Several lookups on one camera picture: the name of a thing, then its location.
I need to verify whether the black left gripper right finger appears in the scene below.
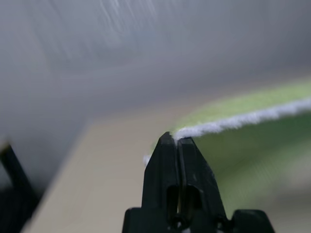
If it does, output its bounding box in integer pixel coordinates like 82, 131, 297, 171
178, 137, 226, 220

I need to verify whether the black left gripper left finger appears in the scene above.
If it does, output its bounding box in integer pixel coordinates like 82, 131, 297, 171
143, 132, 181, 220

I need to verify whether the green towel with white hem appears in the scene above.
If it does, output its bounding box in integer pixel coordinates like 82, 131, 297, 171
142, 81, 311, 202

